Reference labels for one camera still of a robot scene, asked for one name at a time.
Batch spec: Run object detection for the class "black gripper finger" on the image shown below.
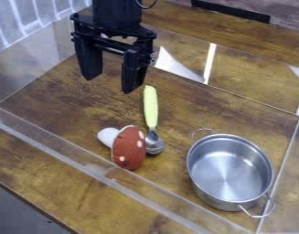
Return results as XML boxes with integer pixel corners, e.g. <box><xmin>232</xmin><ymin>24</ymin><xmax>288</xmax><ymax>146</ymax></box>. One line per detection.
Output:
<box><xmin>122</xmin><ymin>48</ymin><xmax>150</xmax><ymax>94</ymax></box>
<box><xmin>74</xmin><ymin>36</ymin><xmax>103</xmax><ymax>80</ymax></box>

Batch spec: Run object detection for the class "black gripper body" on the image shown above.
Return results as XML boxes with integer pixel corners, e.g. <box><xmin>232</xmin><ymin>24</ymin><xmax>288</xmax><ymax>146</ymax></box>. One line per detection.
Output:
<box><xmin>70</xmin><ymin>0</ymin><xmax>157</xmax><ymax>58</ymax></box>

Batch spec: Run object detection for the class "red plush mushroom toy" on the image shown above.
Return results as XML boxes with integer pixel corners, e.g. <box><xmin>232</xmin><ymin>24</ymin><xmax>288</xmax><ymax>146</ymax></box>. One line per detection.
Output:
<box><xmin>97</xmin><ymin>125</ymin><xmax>148</xmax><ymax>170</ymax></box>

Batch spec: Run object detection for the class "black bar at back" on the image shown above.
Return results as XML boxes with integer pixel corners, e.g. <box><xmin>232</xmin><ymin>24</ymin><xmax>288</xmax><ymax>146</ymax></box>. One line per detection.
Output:
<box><xmin>192</xmin><ymin>0</ymin><xmax>272</xmax><ymax>24</ymax></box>

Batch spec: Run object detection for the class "silver metal pot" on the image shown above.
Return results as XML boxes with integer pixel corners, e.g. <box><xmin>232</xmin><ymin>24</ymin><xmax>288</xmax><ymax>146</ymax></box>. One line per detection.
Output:
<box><xmin>186</xmin><ymin>128</ymin><xmax>277</xmax><ymax>218</ymax></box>

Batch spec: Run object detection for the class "black cable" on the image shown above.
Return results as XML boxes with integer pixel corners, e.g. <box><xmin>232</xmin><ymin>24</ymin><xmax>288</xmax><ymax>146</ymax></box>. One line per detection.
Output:
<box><xmin>134</xmin><ymin>0</ymin><xmax>160</xmax><ymax>10</ymax></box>

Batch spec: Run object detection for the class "clear acrylic enclosure wall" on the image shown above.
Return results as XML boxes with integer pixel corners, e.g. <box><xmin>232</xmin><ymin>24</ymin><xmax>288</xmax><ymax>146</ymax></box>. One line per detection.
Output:
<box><xmin>0</xmin><ymin>2</ymin><xmax>299</xmax><ymax>234</ymax></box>

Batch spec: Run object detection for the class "green handled metal spoon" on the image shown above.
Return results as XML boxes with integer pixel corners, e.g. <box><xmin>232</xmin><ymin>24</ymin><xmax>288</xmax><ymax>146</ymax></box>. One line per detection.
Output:
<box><xmin>143</xmin><ymin>85</ymin><xmax>165</xmax><ymax>154</ymax></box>

